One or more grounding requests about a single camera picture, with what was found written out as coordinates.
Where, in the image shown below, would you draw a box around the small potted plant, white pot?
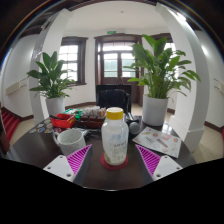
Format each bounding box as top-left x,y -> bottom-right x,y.
26,50 -> 77,117

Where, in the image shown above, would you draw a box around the wooden window beside small plant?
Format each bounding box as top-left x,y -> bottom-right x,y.
58,35 -> 89,86

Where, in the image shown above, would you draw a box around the clear bottle with yellow cap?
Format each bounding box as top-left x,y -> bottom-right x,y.
100,106 -> 130,167

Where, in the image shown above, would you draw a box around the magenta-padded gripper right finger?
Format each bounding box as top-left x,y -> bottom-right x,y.
134,143 -> 184,182

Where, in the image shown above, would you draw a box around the white wall rail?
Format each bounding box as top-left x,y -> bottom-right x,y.
4,77 -> 28,96
213,77 -> 224,96

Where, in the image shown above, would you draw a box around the wooden window behind large plant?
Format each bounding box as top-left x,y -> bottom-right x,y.
149,32 -> 178,54

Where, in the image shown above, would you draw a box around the colourful round stickers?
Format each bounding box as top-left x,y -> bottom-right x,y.
28,117 -> 64,135

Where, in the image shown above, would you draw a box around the dark wooden double door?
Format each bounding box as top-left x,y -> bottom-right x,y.
94,33 -> 144,104

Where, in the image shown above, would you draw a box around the large potted plant, white pot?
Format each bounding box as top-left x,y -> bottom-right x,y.
123,33 -> 202,127

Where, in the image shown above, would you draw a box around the green packet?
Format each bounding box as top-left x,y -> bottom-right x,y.
63,108 -> 83,121

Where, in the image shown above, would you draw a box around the black chair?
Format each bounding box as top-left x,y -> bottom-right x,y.
95,84 -> 133,114

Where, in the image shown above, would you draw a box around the grey dumbbell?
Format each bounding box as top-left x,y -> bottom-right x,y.
125,113 -> 143,135

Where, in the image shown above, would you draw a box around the brown box of snack packets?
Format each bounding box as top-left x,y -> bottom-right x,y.
77,105 -> 107,129

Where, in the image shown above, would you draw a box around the flat round red coaster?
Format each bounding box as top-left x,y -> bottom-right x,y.
100,152 -> 129,171

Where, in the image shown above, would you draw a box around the red plastic box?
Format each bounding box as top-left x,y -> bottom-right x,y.
49,113 -> 77,130

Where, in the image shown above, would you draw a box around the printed paper leaflet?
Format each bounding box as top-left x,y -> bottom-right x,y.
131,126 -> 183,159

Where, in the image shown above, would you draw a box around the red stair carpet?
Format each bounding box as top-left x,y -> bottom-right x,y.
0,108 -> 21,143

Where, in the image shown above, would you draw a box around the white speckled mug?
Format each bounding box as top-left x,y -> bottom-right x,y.
52,128 -> 87,157

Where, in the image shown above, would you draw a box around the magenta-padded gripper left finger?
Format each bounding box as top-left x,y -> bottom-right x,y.
43,143 -> 94,186

